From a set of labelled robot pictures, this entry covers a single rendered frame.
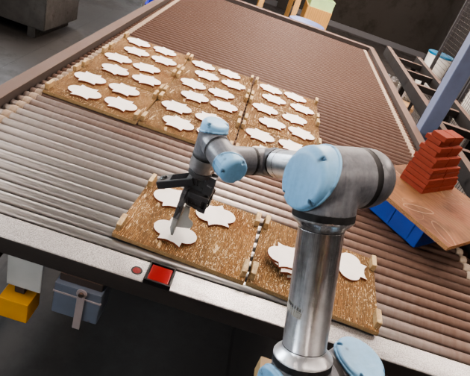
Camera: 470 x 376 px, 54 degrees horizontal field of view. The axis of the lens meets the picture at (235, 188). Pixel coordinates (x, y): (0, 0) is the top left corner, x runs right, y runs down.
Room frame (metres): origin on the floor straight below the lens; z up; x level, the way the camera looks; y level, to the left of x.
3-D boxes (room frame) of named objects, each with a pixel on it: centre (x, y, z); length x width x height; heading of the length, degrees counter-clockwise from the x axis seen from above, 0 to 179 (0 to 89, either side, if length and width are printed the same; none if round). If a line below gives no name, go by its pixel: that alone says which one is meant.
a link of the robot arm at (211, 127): (1.11, 0.10, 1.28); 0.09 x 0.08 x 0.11; 36
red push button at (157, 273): (0.93, 0.11, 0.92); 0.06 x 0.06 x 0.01; 3
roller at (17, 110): (1.57, -0.03, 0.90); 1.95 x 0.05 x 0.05; 93
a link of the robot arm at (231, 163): (1.04, 0.03, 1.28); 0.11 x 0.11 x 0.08; 36
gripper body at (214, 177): (1.11, 0.10, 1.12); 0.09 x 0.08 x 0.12; 86
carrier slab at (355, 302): (1.19, -0.34, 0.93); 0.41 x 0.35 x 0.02; 88
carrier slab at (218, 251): (1.19, 0.08, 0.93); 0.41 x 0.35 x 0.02; 90
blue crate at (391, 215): (1.76, -0.74, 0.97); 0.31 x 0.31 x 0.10; 43
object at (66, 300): (0.91, 0.31, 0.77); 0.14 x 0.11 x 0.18; 93
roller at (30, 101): (1.67, -0.02, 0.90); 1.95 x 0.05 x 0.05; 93
